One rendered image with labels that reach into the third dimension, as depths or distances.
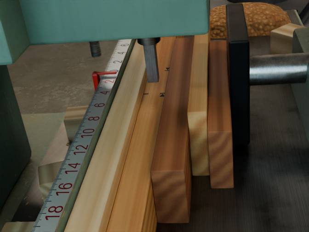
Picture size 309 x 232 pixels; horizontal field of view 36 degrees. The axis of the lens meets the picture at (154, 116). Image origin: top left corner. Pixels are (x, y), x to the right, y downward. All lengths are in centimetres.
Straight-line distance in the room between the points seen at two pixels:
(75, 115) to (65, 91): 202
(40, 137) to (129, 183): 36
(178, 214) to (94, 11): 15
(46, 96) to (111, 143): 230
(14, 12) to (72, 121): 28
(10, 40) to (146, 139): 12
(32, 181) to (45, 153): 6
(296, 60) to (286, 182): 10
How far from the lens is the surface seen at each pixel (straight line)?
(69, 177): 29
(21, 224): 45
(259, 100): 46
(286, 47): 53
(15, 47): 35
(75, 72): 285
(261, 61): 40
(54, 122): 68
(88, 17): 35
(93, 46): 45
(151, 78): 39
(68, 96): 257
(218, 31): 61
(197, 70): 39
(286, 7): 98
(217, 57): 43
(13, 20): 35
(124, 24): 35
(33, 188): 56
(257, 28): 62
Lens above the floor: 112
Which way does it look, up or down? 30 degrees down
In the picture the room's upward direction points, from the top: 7 degrees counter-clockwise
